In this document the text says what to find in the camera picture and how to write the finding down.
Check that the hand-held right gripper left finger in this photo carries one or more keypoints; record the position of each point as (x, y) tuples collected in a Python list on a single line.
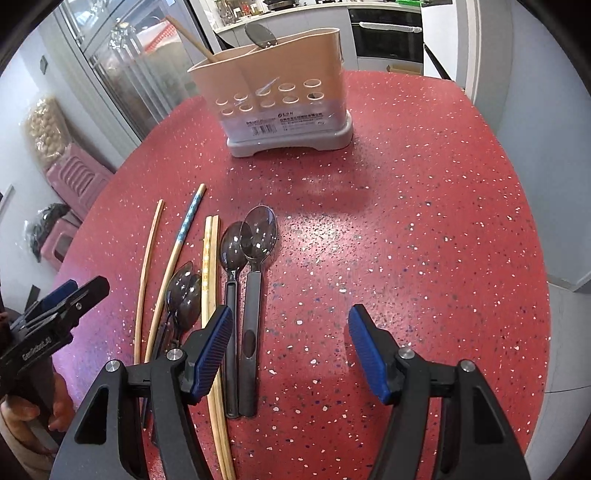
[(213, 347)]

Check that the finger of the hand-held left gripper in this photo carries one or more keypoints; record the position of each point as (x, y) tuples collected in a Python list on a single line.
[(57, 294), (87, 295)]

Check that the clear sack of beige nuts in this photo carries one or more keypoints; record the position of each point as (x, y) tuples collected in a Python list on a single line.
[(46, 131)]

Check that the dark metal spoon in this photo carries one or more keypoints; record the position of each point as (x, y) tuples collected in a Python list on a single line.
[(232, 254)]

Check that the yellow patterned wooden chopstick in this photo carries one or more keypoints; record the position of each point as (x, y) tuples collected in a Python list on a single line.
[(213, 258), (206, 258)]

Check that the white kitchen counter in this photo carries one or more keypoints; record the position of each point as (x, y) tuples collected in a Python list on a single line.
[(286, 18)]

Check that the plain wooden chopstick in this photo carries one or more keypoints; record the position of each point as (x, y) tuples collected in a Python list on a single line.
[(147, 277), (189, 38)]

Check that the black plastic bag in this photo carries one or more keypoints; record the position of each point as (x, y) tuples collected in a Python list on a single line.
[(44, 226)]

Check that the glass door cabinet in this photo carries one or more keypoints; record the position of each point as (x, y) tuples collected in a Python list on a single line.
[(124, 69)]

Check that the person's left hand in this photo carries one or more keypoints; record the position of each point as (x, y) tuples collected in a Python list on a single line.
[(62, 399)]

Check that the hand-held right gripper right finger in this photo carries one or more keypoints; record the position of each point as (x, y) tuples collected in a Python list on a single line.
[(369, 356)]

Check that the blue patterned wooden chopstick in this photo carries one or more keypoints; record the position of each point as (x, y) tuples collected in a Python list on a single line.
[(184, 230)]

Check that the white perforated utensil holder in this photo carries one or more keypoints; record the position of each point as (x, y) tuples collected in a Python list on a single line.
[(277, 83)]

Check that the black built-in oven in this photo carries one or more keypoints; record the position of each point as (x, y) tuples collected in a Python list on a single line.
[(385, 44)]

